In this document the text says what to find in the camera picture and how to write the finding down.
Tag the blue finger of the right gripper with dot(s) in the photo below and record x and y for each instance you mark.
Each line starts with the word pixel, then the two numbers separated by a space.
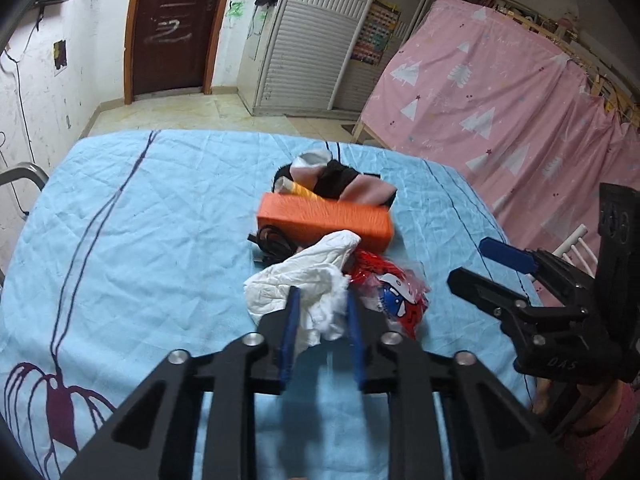
pixel 520 260
pixel 488 296

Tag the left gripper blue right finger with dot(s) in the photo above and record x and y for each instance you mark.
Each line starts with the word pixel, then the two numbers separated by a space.
pixel 355 339

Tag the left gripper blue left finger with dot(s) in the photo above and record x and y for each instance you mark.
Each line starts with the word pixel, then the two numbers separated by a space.
pixel 287 348

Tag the white tissue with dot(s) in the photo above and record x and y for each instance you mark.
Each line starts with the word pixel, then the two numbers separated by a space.
pixel 317 273

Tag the orange rectangular box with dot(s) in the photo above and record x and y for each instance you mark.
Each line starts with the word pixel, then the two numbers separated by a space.
pixel 305 220

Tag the red white snack wrapper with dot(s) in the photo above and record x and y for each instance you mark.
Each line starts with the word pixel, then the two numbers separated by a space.
pixel 399 293

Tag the yellow tube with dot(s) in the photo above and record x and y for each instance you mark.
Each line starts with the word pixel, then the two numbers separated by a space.
pixel 286 186

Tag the pink black sock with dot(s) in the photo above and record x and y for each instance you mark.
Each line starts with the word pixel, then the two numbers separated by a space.
pixel 326 176

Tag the pink tree-print curtain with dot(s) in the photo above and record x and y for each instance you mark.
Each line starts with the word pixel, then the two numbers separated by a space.
pixel 510 111

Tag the light blue bed sheet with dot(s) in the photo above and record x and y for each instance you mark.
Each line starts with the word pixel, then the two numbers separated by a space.
pixel 138 246

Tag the white louvered wardrobe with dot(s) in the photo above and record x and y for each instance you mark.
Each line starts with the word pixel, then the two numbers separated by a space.
pixel 296 61

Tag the dark red wooden door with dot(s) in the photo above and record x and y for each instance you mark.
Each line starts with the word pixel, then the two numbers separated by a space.
pixel 170 46

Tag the colourful wall chart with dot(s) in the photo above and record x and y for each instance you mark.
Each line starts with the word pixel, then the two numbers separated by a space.
pixel 375 33

